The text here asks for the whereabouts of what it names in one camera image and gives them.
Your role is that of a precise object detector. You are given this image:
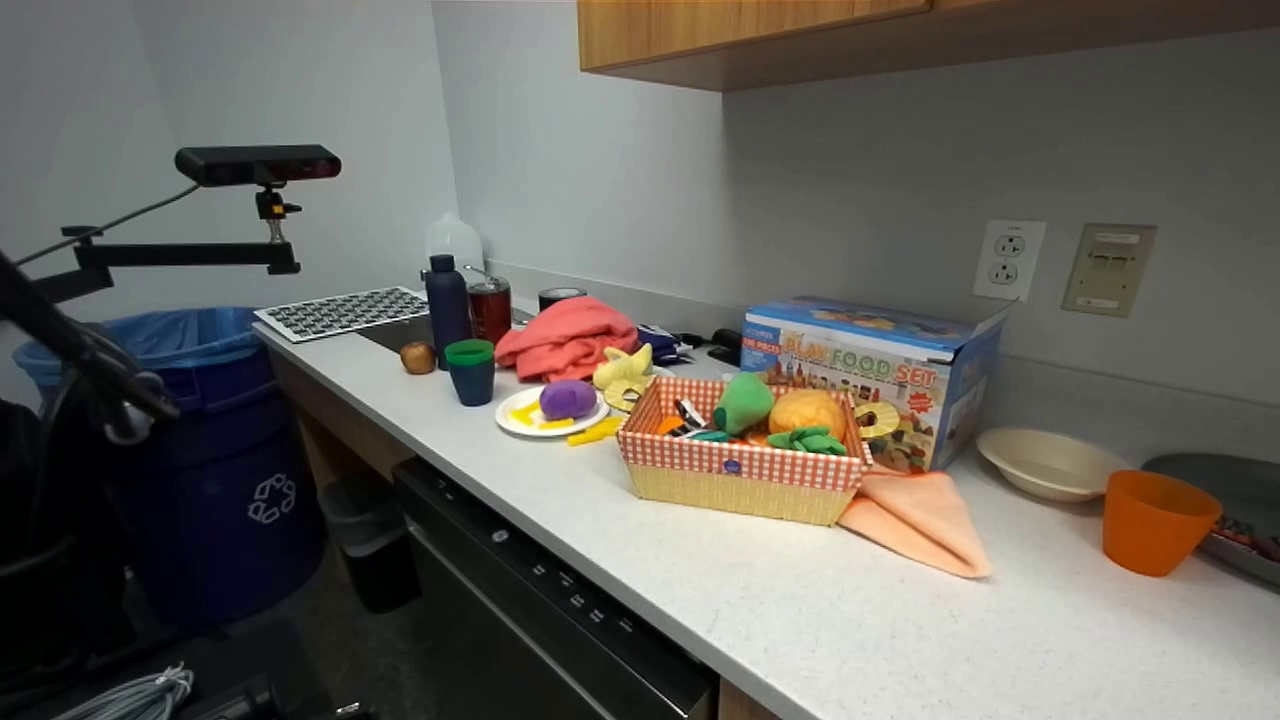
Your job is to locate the purple plush ball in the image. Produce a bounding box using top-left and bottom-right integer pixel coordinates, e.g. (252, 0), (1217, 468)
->
(542, 381), (596, 420)

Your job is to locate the beige bowl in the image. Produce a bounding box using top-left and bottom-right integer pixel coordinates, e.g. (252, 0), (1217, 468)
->
(975, 428), (1126, 505)

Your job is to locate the dark blue bottle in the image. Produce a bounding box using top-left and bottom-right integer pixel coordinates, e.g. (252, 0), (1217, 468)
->
(424, 255), (473, 348)

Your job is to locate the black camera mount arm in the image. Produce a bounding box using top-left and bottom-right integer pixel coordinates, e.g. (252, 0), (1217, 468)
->
(41, 187), (301, 303)

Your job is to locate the black GE dishwasher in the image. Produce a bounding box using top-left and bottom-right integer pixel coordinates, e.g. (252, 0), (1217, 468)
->
(392, 462), (716, 720)

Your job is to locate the black stereo camera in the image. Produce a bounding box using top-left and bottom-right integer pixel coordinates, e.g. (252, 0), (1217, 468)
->
(178, 146), (341, 187)

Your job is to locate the orange plush fruit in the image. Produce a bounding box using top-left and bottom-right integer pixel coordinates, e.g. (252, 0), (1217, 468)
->
(769, 388), (847, 437)

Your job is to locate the white wall outlet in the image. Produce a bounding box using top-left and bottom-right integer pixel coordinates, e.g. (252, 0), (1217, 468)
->
(973, 219), (1048, 303)

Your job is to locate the blue recycling bin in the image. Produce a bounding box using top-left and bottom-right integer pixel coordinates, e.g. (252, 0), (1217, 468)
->
(38, 309), (324, 632)

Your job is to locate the orange plastic cup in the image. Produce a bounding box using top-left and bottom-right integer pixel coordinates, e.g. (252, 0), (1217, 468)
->
(1099, 472), (1221, 578)

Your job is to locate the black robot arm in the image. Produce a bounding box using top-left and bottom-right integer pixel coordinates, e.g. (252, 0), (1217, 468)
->
(0, 255), (181, 444)

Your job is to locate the dark red jar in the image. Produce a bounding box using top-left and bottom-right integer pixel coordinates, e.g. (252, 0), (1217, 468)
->
(467, 276), (514, 339)

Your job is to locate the blue play food box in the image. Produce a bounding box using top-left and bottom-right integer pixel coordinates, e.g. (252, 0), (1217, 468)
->
(742, 298), (1006, 472)

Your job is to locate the dark grey pan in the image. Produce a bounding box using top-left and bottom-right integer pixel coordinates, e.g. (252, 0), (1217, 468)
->
(1150, 452), (1280, 588)

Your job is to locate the yellow plush toy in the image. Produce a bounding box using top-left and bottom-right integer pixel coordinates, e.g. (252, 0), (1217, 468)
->
(593, 346), (653, 411)

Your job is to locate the wooden upper cabinet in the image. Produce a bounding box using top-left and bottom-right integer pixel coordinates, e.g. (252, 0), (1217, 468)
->
(576, 0), (1280, 93)

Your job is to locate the checkered toy food basket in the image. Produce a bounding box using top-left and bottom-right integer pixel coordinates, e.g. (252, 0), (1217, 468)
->
(616, 381), (870, 525)

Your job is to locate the beige wall switch plate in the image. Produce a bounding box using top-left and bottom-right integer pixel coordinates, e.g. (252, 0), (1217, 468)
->
(1064, 224), (1155, 319)

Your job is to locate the white paper plate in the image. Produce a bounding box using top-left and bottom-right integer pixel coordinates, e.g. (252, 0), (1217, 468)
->
(493, 388), (609, 441)

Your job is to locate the green plush vegetable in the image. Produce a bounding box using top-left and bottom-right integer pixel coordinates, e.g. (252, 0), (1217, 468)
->
(711, 372), (776, 437)

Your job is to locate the white keyboard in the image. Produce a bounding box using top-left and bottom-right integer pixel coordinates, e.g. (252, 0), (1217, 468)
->
(256, 290), (430, 346)

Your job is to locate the pink red towel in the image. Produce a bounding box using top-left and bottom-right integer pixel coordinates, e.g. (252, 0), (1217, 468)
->
(495, 298), (642, 381)

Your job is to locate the orange cloth napkin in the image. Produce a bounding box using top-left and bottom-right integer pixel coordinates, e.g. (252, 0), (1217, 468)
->
(842, 472), (991, 582)

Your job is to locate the blue cup green rim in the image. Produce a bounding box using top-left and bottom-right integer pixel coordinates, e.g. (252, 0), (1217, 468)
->
(446, 339), (495, 409)

